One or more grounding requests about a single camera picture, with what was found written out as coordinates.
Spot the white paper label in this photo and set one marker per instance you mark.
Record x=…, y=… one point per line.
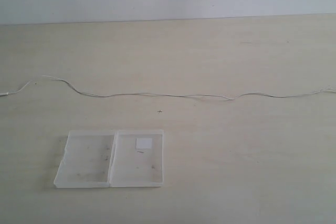
x=143, y=143

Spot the clear plastic hinged storage box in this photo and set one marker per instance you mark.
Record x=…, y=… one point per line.
x=109, y=158

